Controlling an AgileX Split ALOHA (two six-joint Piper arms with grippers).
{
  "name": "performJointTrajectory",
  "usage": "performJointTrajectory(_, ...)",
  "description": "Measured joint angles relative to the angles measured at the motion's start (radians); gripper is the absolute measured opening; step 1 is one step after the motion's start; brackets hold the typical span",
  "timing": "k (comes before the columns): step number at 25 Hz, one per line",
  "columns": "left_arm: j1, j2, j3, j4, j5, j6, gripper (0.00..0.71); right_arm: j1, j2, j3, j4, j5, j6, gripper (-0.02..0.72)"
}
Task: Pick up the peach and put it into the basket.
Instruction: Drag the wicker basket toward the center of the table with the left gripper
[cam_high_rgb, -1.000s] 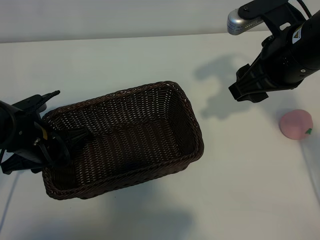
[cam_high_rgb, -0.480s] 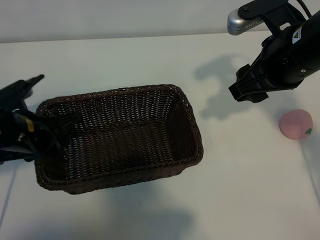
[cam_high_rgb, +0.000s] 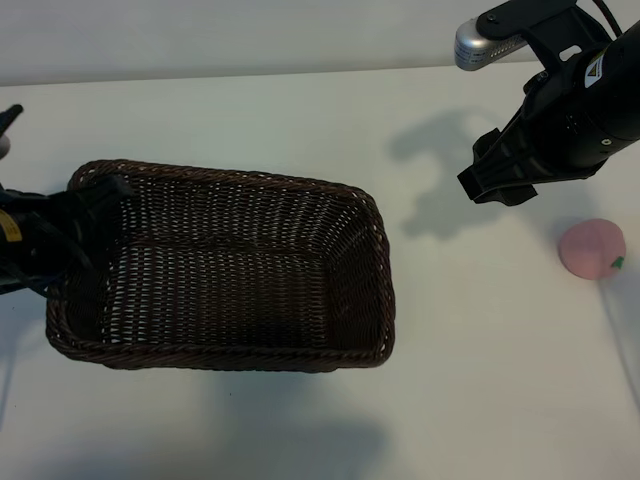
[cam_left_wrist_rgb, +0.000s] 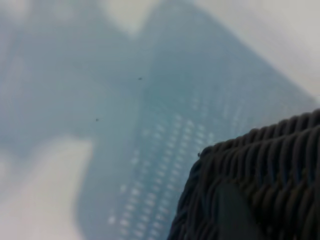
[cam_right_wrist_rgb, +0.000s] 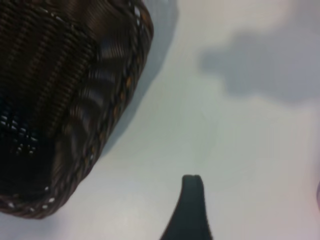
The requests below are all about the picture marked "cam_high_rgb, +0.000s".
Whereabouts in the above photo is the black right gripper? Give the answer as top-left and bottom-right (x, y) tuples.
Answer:
(456, 63), (602, 207)

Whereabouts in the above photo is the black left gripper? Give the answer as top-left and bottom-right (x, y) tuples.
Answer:
(14, 174), (134, 297)

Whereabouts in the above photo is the pink peach with green leaf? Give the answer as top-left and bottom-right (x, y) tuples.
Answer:
(558, 218), (627, 280)

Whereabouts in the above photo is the dark brown woven basket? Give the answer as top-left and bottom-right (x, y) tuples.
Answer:
(44, 158), (397, 374)

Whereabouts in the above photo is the black left camera mount bracket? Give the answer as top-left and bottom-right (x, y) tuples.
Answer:
(0, 103), (25, 132)

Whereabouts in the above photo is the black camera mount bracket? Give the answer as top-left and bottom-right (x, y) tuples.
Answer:
(0, 103), (25, 132)
(474, 0), (614, 64)

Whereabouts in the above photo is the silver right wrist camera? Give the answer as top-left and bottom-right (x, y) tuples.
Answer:
(453, 18), (526, 72)

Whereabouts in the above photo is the black right camera mount bracket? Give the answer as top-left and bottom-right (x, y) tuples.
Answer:
(474, 0), (614, 64)

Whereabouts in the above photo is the dark right arm cable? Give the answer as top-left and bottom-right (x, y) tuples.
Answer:
(592, 0), (626, 36)

